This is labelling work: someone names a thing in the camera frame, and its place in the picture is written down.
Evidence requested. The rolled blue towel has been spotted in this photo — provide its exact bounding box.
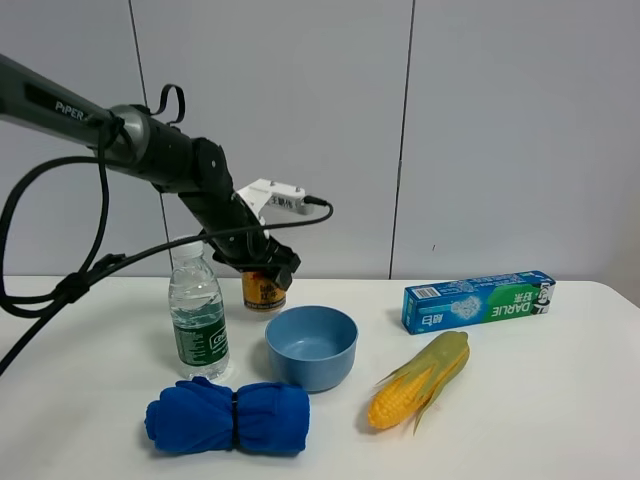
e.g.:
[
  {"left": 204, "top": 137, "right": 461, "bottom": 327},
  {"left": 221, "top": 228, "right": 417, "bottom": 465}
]
[{"left": 144, "top": 377, "right": 310, "bottom": 455}]

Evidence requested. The black cable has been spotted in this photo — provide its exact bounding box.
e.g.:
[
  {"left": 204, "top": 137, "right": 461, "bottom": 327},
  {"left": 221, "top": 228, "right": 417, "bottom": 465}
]
[{"left": 0, "top": 84, "right": 334, "bottom": 376}]

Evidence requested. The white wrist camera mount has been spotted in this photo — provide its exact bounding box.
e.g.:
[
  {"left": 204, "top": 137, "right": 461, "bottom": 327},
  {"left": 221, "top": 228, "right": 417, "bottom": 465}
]
[{"left": 237, "top": 179, "right": 313, "bottom": 225}]

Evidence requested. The clear plastic water bottle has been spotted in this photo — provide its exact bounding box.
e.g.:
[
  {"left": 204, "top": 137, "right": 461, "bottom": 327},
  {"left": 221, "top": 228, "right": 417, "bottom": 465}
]
[{"left": 168, "top": 241, "right": 230, "bottom": 381}]

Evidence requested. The gold Red Bull can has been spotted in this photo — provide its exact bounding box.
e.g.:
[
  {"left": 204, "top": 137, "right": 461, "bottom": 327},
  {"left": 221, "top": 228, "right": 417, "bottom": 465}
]
[{"left": 242, "top": 272, "right": 286, "bottom": 312}]

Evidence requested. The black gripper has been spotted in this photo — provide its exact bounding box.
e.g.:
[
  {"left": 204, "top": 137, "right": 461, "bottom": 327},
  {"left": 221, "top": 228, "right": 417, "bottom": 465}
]
[{"left": 207, "top": 231, "right": 301, "bottom": 291}]

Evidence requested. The yellow toy corn cob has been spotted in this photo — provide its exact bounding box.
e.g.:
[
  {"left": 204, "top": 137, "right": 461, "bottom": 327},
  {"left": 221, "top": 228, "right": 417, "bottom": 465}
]
[{"left": 367, "top": 331, "right": 471, "bottom": 433}]

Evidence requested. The blue Darlie toothpaste box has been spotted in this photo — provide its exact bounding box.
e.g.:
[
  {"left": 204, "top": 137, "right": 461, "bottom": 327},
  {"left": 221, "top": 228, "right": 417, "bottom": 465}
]
[{"left": 401, "top": 270, "right": 556, "bottom": 335}]

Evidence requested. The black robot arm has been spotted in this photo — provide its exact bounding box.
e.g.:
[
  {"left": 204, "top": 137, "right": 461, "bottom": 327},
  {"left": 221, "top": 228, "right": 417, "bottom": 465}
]
[{"left": 1, "top": 57, "right": 307, "bottom": 290}]

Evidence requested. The light blue bowl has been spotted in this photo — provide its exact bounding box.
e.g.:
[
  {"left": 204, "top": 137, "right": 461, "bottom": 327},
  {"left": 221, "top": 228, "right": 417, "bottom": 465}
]
[{"left": 265, "top": 305, "right": 359, "bottom": 393}]

